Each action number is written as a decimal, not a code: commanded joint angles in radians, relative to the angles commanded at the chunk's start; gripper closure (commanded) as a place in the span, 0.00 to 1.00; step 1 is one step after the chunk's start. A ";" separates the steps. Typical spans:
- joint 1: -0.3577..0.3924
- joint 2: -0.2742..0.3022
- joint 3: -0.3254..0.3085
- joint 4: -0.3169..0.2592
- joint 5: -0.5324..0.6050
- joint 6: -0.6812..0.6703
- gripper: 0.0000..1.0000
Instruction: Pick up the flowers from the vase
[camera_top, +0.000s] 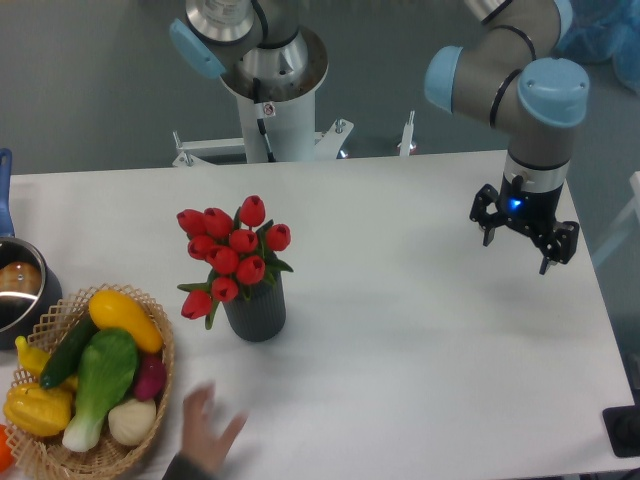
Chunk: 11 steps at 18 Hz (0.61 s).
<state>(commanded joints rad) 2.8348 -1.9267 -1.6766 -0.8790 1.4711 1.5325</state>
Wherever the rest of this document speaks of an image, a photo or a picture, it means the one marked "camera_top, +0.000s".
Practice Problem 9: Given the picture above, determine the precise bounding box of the green cucumber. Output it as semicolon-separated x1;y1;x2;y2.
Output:
39;315;98;389

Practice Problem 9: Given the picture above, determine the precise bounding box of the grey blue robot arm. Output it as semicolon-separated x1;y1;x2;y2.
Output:
424;1;590;274

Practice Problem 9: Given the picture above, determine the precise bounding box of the dark sleeve forearm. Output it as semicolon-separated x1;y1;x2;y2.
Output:
161;453;221;480

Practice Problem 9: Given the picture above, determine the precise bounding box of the black device at table edge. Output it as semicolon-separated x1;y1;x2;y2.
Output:
602;406;639;458

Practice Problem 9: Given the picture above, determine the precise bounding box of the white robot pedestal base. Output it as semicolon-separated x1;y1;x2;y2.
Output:
171;27;355;168

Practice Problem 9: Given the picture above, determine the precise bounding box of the person's hand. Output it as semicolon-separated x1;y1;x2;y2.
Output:
179;382;248;476

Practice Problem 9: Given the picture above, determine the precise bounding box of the yellow banana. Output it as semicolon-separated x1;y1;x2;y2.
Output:
15;336;78;392

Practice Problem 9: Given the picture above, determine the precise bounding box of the white garlic bulb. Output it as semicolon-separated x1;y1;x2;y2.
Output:
108;398;156;447

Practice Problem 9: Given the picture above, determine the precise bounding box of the orange fruit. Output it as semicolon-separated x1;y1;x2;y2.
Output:
0;424;14;473

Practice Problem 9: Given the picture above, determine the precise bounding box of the dark pot with blue handle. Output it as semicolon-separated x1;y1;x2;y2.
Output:
1;148;62;351

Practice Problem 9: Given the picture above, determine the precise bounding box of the green bok choy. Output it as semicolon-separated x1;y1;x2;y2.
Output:
62;328;138;453

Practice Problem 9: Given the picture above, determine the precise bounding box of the woven wicker basket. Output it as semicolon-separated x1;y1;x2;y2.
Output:
6;284;174;479

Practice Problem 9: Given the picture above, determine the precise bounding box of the yellow squash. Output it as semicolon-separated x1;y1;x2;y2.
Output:
88;290;163;354

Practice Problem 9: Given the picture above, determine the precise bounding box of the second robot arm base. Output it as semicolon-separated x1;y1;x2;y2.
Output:
169;1;308;81

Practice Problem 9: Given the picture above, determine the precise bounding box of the yellow bell pepper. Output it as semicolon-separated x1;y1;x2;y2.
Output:
3;383;73;437

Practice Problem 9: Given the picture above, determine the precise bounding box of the red tulip bouquet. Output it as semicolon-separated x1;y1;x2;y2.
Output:
176;195;294;329

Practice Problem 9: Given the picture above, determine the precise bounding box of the blue plastic bag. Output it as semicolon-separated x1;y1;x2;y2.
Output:
556;0;639;95

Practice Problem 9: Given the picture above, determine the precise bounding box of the dark grey ribbed vase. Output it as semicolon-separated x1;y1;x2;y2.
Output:
224;274;287;343

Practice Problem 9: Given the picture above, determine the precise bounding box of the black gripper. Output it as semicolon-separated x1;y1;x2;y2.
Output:
469;174;580;275

